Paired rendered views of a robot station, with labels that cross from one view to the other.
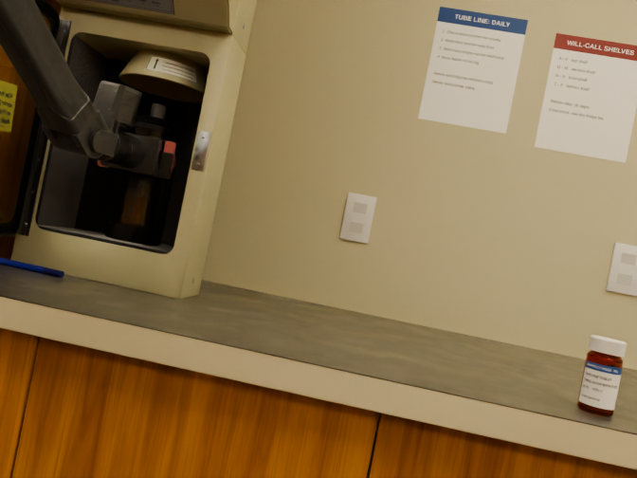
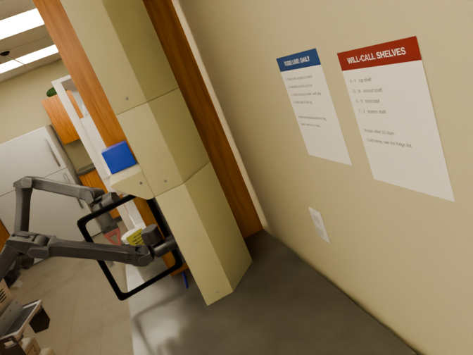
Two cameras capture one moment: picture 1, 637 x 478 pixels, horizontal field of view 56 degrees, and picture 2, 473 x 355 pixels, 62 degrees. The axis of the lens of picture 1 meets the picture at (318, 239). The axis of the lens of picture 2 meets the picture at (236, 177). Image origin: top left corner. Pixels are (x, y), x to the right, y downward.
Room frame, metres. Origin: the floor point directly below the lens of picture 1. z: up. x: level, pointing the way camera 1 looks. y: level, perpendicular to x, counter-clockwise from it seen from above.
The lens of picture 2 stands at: (0.90, -1.11, 1.75)
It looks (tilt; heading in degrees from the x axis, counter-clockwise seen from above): 17 degrees down; 72
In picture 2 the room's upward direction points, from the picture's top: 22 degrees counter-clockwise
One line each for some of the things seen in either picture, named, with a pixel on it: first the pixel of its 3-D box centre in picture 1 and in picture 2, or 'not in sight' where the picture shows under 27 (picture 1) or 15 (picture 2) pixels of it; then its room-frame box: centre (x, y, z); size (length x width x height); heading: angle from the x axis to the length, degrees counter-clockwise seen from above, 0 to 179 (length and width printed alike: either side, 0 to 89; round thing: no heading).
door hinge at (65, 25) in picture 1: (41, 126); (167, 226); (1.05, 0.52, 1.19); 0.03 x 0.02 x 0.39; 84
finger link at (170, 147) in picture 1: (159, 158); not in sight; (1.11, 0.32, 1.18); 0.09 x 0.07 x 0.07; 174
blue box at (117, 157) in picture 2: not in sight; (118, 156); (1.00, 0.46, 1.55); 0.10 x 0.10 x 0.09; 84
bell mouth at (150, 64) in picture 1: (168, 75); not in sight; (1.15, 0.35, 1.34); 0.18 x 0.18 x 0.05
